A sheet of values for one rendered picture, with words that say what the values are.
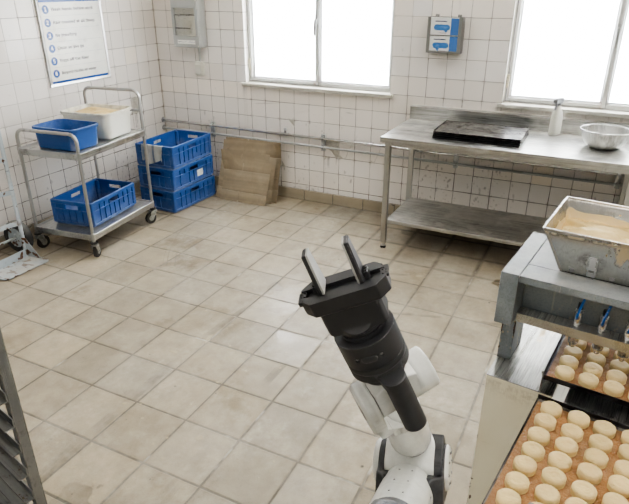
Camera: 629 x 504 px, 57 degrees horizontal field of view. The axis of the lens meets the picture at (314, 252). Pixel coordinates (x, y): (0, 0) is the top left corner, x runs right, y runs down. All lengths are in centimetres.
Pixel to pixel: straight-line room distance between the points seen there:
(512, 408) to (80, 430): 197
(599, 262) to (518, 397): 47
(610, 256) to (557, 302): 21
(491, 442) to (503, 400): 17
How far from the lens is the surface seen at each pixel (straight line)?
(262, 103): 556
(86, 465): 284
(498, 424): 192
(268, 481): 261
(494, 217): 474
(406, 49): 493
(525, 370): 187
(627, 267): 164
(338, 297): 74
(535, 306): 177
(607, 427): 161
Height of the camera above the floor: 189
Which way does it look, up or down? 25 degrees down
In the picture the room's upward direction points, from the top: straight up
